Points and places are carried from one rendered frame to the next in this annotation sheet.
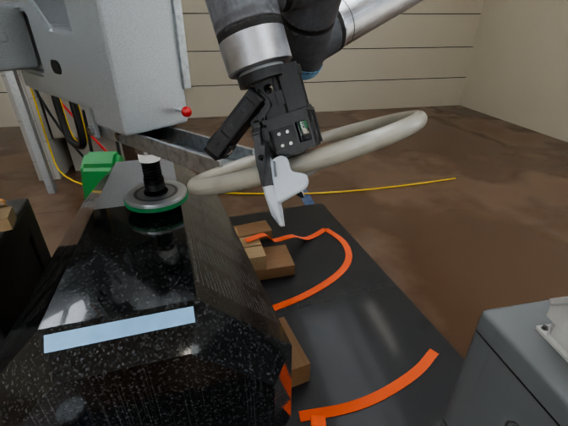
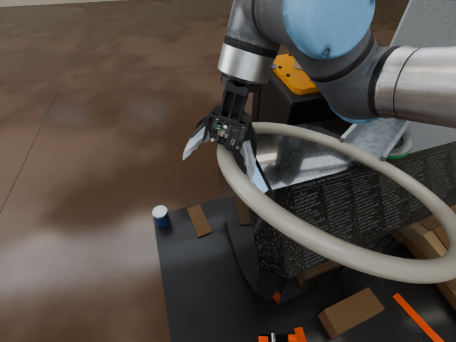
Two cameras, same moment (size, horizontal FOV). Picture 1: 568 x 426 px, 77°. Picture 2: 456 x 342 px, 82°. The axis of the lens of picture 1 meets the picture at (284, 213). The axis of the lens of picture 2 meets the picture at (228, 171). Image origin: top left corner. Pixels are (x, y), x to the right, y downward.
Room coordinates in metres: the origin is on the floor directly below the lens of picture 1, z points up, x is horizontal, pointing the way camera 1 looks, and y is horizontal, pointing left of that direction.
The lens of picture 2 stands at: (0.49, -0.40, 1.61)
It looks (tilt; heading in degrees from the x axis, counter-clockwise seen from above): 47 degrees down; 91
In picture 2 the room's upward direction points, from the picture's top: straight up
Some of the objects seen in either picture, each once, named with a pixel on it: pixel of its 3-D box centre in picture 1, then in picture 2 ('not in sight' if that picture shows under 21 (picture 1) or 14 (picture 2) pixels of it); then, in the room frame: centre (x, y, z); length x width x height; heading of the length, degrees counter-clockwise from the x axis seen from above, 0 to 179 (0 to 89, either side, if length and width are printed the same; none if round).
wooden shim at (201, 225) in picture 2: not in sight; (199, 220); (0.28, 0.59, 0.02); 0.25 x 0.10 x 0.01; 114
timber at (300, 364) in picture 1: (284, 351); (350, 312); (1.14, 0.00, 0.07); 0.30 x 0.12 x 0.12; 23
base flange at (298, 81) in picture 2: not in sight; (311, 69); (1.06, 1.34, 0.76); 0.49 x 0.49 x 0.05; 18
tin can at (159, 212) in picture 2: not in sight; (161, 216); (0.03, 0.58, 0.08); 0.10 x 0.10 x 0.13
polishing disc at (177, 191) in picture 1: (155, 193); (383, 137); (1.14, 0.46, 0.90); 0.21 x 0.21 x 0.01
